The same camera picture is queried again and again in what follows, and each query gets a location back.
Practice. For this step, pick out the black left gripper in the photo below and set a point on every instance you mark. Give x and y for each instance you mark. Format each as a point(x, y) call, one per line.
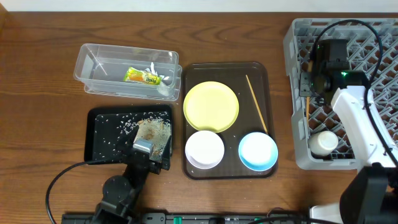
point(144, 160)

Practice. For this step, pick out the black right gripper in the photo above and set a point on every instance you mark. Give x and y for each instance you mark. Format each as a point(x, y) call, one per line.
point(305, 86)

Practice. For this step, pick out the wooden chopstick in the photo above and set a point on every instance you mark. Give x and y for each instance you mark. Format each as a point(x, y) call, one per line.
point(309, 70)
point(256, 104)

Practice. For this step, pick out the rice and food scraps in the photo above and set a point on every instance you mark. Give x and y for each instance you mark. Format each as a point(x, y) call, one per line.
point(110, 128)

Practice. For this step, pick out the white paper cup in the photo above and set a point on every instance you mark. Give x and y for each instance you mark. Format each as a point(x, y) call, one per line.
point(323, 143)

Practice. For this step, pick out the white bowl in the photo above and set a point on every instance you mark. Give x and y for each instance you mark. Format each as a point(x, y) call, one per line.
point(204, 149)

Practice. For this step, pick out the blue bowl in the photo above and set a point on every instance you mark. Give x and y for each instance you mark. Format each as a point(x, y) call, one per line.
point(258, 151)

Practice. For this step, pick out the green orange snack wrapper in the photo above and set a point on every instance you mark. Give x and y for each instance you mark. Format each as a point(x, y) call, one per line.
point(141, 76)

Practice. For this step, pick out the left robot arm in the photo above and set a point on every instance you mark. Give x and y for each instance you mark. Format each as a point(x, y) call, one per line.
point(120, 192)

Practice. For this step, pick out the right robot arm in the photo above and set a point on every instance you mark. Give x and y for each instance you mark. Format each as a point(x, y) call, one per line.
point(371, 197)

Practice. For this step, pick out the grey dishwasher rack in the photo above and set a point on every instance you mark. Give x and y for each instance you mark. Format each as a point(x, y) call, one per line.
point(372, 49)

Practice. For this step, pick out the black plastic bin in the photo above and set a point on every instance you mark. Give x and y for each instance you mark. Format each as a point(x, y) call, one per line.
point(88, 154)

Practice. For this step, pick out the dark brown serving tray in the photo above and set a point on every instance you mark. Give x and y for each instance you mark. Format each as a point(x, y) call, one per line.
point(235, 76)

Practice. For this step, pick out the yellow round plate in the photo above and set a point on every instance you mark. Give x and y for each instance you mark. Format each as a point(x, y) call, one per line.
point(211, 106)

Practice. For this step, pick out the clear plastic bin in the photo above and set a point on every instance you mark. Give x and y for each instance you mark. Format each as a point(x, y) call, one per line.
point(102, 68)

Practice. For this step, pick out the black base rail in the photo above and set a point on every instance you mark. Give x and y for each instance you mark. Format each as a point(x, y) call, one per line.
point(161, 218)

